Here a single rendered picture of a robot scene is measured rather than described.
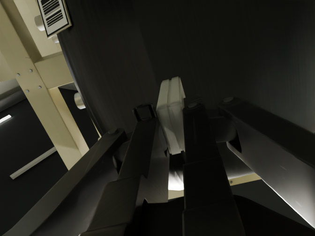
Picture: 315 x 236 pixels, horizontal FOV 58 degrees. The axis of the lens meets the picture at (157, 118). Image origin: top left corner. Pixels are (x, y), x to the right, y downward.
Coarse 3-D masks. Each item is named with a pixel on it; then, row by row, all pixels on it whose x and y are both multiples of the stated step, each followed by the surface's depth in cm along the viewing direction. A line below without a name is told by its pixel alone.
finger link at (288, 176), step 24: (240, 120) 12; (264, 120) 11; (240, 144) 13; (264, 144) 10; (288, 144) 9; (312, 144) 9; (264, 168) 11; (288, 168) 9; (312, 168) 8; (288, 192) 10; (312, 192) 8; (312, 216) 9
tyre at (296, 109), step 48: (96, 0) 28; (144, 0) 28; (192, 0) 27; (240, 0) 27; (288, 0) 27; (96, 48) 29; (144, 48) 29; (192, 48) 28; (240, 48) 28; (288, 48) 28; (96, 96) 33; (144, 96) 31; (240, 96) 31; (288, 96) 31
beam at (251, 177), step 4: (244, 176) 96; (248, 176) 96; (252, 176) 96; (256, 176) 95; (232, 180) 96; (236, 180) 96; (240, 180) 96; (244, 180) 96; (248, 180) 96; (252, 180) 97; (232, 184) 98; (168, 192) 100; (172, 192) 100; (176, 192) 99; (180, 192) 99; (168, 196) 100; (172, 196) 100; (176, 196) 100; (180, 196) 101
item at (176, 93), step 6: (174, 78) 22; (174, 84) 20; (180, 84) 20; (174, 90) 18; (180, 90) 18; (174, 96) 17; (180, 96) 17; (174, 102) 16; (180, 102) 16; (174, 108) 16; (180, 108) 16; (174, 114) 16; (180, 114) 16; (174, 120) 16; (180, 120) 16; (180, 126) 16; (180, 132) 16; (180, 138) 16; (180, 144) 16
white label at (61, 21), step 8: (40, 0) 31; (48, 0) 31; (56, 0) 30; (64, 0) 30; (40, 8) 31; (48, 8) 31; (56, 8) 30; (64, 8) 30; (48, 16) 31; (56, 16) 30; (64, 16) 30; (48, 24) 31; (56, 24) 31; (64, 24) 30; (48, 32) 31; (56, 32) 31
